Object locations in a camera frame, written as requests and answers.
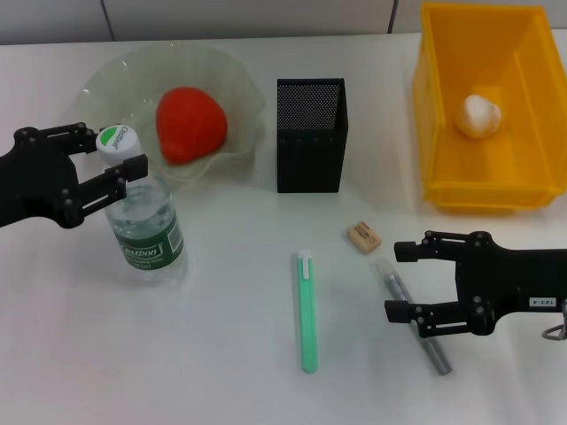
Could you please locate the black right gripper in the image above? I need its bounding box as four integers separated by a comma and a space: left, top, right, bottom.
384, 229, 567, 340

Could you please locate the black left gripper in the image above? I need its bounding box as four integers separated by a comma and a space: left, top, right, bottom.
0, 122, 150, 229

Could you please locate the grey pen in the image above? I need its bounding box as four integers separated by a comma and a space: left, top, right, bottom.
375, 259, 453, 377

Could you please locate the clear green-label water bottle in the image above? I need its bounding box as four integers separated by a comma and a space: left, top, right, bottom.
95, 125, 186, 284

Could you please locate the red-orange toy orange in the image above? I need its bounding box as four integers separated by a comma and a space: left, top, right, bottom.
155, 87, 229, 167

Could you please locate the green pen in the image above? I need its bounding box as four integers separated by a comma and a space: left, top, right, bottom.
290, 248, 319, 374

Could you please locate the tan eraser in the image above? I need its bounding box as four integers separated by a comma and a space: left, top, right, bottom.
344, 222, 383, 257

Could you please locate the translucent wavy fruit plate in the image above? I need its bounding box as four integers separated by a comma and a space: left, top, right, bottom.
73, 43, 267, 194

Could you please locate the black mesh pen holder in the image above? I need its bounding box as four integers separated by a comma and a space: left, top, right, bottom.
276, 77, 350, 195

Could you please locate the white paper ball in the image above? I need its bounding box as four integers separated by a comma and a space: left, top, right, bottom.
452, 92, 502, 139

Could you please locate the yellow plastic bin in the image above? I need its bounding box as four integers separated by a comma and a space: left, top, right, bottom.
411, 2, 567, 216

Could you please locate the right gripper cable with plug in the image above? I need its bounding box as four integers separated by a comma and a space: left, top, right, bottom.
540, 298, 567, 343

